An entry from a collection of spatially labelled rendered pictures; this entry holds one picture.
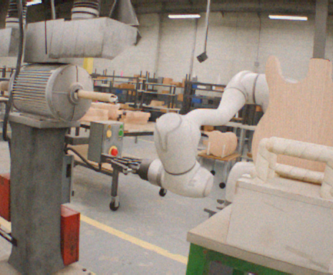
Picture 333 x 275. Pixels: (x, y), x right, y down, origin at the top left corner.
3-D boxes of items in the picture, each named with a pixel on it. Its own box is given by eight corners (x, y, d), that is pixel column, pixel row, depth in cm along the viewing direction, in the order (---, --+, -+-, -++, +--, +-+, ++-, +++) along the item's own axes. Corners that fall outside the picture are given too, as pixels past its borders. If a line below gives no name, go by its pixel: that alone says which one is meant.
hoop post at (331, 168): (319, 198, 67) (326, 157, 66) (319, 194, 70) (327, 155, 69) (331, 200, 65) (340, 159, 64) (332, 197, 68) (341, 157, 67)
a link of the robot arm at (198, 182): (178, 175, 112) (170, 147, 104) (219, 185, 104) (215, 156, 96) (163, 197, 106) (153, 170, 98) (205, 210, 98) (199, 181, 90)
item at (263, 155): (251, 182, 76) (257, 144, 75) (254, 180, 79) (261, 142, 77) (263, 185, 74) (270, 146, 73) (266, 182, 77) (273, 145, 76)
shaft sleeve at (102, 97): (84, 92, 135) (82, 99, 134) (79, 89, 132) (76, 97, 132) (115, 95, 125) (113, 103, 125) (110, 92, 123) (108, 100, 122)
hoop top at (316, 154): (256, 150, 75) (258, 137, 75) (259, 149, 78) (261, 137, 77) (339, 167, 64) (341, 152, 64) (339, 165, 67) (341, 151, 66)
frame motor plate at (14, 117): (0, 118, 149) (0, 111, 148) (37, 117, 169) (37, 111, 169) (40, 128, 131) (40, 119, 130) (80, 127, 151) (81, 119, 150)
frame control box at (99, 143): (60, 166, 163) (64, 117, 160) (89, 162, 181) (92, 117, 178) (93, 177, 150) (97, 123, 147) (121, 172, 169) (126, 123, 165)
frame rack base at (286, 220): (224, 244, 79) (235, 180, 76) (243, 227, 92) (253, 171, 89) (328, 273, 65) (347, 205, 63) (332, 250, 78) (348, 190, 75)
